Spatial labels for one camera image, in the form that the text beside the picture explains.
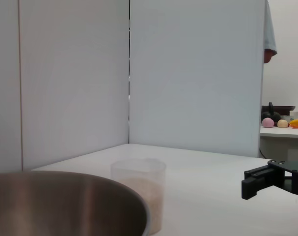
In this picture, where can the small white cup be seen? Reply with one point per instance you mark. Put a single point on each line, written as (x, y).
(294, 115)

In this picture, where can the person light blue shirt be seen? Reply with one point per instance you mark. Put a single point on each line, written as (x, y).
(269, 27)

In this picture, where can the clear plastic measuring cup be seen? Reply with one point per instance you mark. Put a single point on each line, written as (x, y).
(139, 169)

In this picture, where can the white rice grains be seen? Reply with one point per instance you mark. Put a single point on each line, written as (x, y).
(148, 196)

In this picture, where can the black teapot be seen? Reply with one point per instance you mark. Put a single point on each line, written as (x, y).
(270, 114)

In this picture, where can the white partition panel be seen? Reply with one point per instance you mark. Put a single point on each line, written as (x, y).
(72, 86)
(195, 73)

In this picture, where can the stainless steel mixing bowl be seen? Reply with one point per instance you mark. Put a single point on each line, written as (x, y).
(65, 204)

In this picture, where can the beige ball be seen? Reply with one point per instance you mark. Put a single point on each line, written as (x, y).
(282, 123)

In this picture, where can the white side table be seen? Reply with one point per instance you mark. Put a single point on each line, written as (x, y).
(281, 140)

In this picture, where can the dark rectangular tray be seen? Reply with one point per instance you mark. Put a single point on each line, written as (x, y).
(285, 108)

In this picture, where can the pink ball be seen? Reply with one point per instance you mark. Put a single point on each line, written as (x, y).
(268, 122)

